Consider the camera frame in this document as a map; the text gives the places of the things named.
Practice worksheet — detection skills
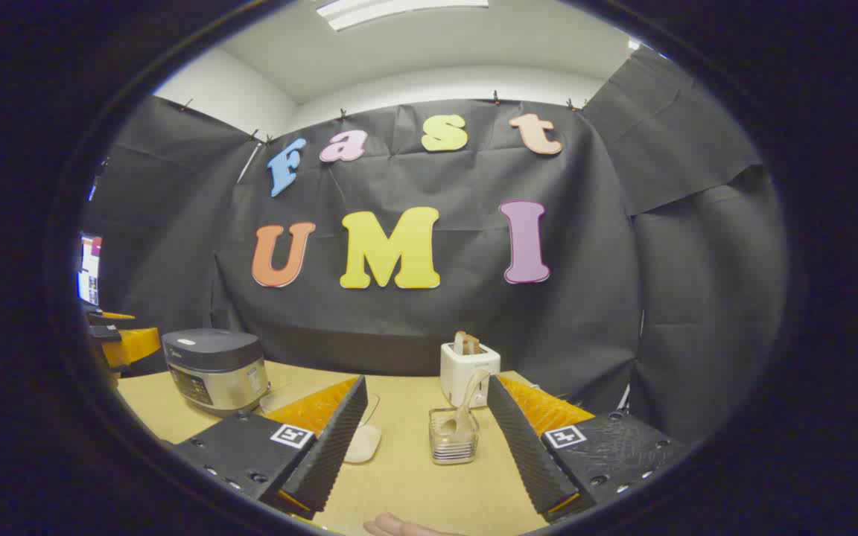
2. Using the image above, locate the ceiling light panel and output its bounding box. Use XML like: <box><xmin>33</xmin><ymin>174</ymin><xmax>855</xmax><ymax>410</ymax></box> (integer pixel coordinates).
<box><xmin>316</xmin><ymin>0</ymin><xmax>489</xmax><ymax>32</ymax></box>

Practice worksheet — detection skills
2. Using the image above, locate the metal wire chopstick holder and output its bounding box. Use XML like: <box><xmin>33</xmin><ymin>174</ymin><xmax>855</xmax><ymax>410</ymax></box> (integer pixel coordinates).
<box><xmin>428</xmin><ymin>406</ymin><xmax>480</xmax><ymax>466</ymax></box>

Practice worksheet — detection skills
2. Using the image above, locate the grey silver rice cooker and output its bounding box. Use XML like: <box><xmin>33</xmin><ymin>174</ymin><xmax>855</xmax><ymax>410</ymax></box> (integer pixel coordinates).
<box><xmin>162</xmin><ymin>328</ymin><xmax>271</xmax><ymax>415</ymax></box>

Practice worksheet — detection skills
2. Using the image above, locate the white toaster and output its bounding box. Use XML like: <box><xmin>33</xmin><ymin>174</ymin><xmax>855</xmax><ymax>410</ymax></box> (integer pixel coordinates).
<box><xmin>440</xmin><ymin>341</ymin><xmax>502</xmax><ymax>409</ymax></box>

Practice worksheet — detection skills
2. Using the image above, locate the computer monitor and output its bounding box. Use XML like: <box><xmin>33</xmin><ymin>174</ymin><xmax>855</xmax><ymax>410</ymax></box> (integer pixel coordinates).
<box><xmin>77</xmin><ymin>234</ymin><xmax>104</xmax><ymax>306</ymax></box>

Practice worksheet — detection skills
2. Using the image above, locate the black backdrop cloth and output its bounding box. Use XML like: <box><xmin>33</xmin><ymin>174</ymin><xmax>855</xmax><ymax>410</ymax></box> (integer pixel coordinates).
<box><xmin>79</xmin><ymin>45</ymin><xmax>787</xmax><ymax>447</ymax></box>

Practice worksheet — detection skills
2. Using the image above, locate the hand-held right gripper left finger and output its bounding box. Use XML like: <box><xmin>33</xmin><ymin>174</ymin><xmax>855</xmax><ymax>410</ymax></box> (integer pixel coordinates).
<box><xmin>172</xmin><ymin>374</ymin><xmax>369</xmax><ymax>520</ymax></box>

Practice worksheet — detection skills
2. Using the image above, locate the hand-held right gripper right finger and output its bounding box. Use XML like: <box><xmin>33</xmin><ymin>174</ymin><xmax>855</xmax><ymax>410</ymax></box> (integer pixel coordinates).
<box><xmin>486</xmin><ymin>374</ymin><xmax>687</xmax><ymax>523</ymax></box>

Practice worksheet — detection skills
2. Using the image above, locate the wooden spoon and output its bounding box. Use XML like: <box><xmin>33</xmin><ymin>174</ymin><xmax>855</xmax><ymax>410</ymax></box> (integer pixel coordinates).
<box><xmin>438</xmin><ymin>368</ymin><xmax>491</xmax><ymax>438</ymax></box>

